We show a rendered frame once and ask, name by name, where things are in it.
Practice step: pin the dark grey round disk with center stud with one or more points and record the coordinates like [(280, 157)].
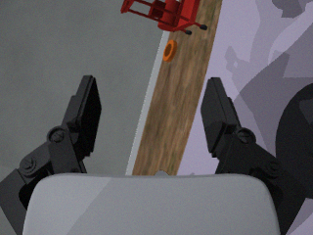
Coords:
[(294, 138)]

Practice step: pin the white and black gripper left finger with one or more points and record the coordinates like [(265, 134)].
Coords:
[(63, 152)]

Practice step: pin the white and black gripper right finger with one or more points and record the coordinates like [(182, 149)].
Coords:
[(236, 147)]

